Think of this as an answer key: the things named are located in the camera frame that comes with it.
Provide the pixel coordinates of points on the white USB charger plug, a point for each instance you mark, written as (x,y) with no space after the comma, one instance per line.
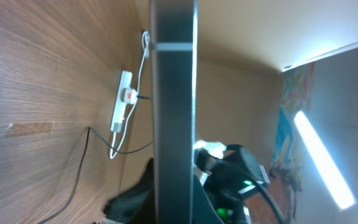
(129,96)

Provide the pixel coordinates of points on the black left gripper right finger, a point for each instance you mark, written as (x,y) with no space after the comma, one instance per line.
(203,211)

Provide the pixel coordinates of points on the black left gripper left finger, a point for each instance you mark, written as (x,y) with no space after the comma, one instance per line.
(124,207)

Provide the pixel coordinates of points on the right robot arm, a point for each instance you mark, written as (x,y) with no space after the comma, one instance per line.
(231,178)

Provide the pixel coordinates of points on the fluorescent ceiling light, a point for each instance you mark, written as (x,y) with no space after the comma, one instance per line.
(328,170)

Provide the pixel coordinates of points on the white power strip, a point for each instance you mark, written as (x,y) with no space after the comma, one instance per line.
(120,105)

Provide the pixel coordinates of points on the colourful wall poster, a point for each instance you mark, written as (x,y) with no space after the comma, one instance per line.
(288,154)

